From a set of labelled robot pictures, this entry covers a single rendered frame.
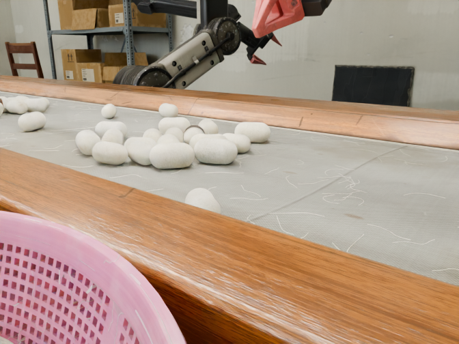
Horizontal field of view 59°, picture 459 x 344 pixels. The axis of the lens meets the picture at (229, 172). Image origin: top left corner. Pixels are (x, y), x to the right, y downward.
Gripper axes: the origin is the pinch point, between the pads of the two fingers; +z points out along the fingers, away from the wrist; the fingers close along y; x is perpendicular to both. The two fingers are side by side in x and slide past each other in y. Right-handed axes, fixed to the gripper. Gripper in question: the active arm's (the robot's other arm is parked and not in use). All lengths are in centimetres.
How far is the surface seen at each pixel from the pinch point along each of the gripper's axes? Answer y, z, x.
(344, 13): -74, -157, 111
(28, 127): -18.2, 22.9, -4.7
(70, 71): -299, -100, 114
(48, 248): 15.6, 33.3, -16.0
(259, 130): 6.3, 13.2, 2.3
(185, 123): -2.6, 14.4, 1.3
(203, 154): 7.2, 20.7, -3.5
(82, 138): -3.1, 23.7, -7.0
